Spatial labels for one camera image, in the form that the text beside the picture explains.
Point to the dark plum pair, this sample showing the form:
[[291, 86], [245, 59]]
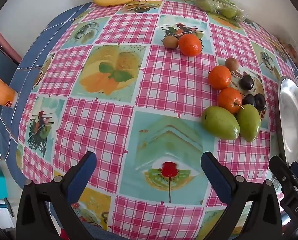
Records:
[[260, 101]]

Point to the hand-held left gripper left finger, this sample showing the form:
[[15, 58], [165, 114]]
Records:
[[81, 177]]

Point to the orange tangerine with stem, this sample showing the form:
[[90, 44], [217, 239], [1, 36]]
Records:
[[229, 100]]

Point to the small green jujube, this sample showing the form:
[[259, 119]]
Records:
[[248, 123]]

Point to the orange plastic cup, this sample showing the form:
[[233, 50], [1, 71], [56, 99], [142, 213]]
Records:
[[0, 90]]

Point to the large green jujube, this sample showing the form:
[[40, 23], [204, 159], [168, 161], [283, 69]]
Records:
[[220, 126]]

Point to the clear plastic clamshell container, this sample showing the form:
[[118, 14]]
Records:
[[291, 51]]

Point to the brown longan fruit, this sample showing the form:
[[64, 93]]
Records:
[[231, 63], [170, 41]]

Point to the pink checked printed tablecloth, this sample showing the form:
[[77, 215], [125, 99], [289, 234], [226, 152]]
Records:
[[96, 120]]

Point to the clear plastic fruit tray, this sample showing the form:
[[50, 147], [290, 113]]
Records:
[[241, 17]]

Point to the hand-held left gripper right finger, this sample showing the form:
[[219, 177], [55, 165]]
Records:
[[217, 177]]

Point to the dark cherry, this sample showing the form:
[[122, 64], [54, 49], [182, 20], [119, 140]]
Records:
[[246, 82], [248, 100]]

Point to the blue cloth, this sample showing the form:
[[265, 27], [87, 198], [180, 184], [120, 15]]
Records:
[[26, 62]]

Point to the pink wooden rail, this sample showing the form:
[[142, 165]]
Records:
[[6, 46]]

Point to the round metal plate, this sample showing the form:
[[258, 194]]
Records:
[[293, 120]]

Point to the pile of brown longans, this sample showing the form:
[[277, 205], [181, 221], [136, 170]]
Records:
[[290, 48]]

